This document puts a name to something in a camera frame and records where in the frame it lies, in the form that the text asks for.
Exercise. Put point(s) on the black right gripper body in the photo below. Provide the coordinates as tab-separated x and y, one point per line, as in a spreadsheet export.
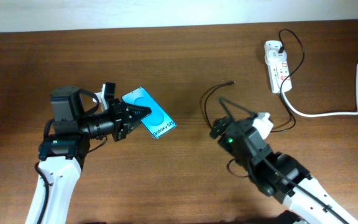
220	129

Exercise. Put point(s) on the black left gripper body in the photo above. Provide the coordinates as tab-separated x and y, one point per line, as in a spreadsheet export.
112	121

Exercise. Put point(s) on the blue Galaxy S25 smartphone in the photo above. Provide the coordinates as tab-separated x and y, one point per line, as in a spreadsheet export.
158	122

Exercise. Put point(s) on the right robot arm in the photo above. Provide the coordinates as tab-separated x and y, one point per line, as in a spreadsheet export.
276	174

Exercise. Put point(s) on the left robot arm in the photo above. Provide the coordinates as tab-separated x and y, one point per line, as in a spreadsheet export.
78	117

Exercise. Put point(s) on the white USB charger adapter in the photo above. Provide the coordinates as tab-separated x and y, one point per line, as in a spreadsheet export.
273	57

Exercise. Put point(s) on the white power strip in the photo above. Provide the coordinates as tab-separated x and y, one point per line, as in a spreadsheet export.
278	74

